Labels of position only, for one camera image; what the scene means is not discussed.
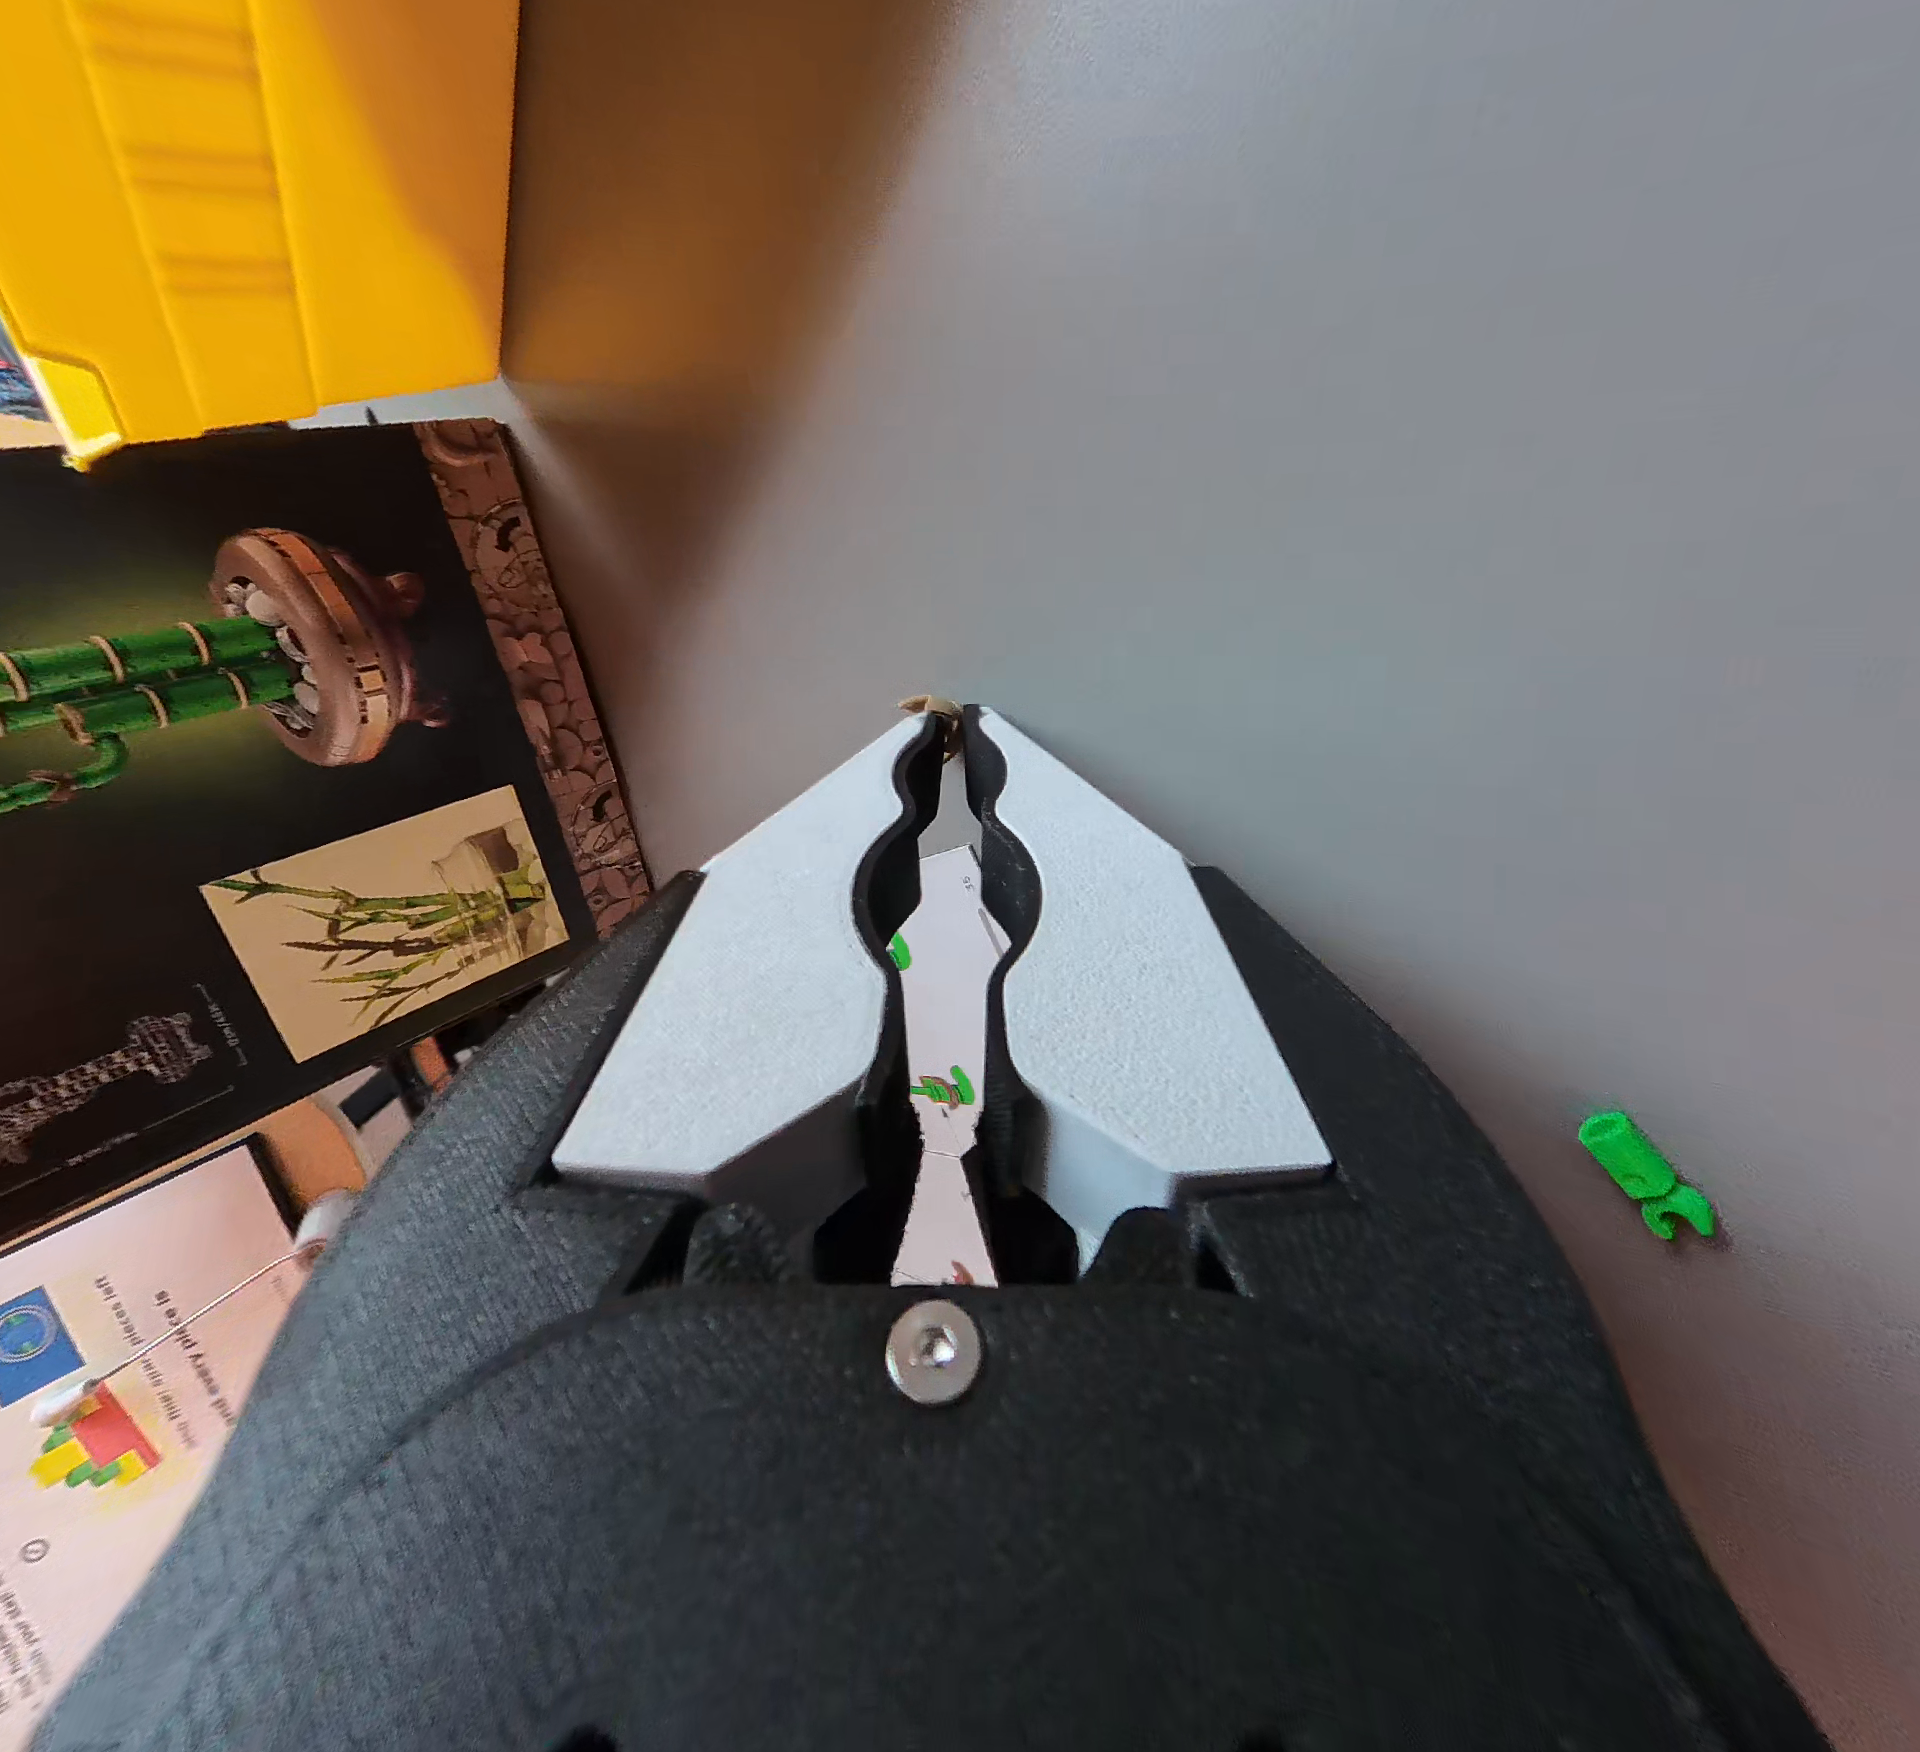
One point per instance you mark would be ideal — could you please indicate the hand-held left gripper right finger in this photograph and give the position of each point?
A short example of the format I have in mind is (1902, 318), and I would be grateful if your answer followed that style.
(1156, 1032)

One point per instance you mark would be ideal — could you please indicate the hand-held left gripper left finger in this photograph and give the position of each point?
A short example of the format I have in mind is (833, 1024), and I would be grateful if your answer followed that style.
(721, 1032)

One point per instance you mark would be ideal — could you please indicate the small tan claw brick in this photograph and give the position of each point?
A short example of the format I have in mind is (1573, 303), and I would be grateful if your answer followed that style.
(926, 707)

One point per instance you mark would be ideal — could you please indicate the small green clip brick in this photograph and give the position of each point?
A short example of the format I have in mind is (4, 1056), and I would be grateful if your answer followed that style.
(1621, 1150)

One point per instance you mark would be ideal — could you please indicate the black building set box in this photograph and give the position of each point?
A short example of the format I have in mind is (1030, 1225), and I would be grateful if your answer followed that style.
(150, 882)

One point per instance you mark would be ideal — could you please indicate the open building instruction booklet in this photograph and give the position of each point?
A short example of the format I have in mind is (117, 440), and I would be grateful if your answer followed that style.
(938, 1003)

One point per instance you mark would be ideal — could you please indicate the printed instruction sheet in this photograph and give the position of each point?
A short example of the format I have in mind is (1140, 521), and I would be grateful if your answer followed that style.
(89, 1557)

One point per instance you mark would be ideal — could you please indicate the yellow plastic bin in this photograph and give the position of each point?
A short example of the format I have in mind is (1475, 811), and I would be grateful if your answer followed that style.
(302, 131)

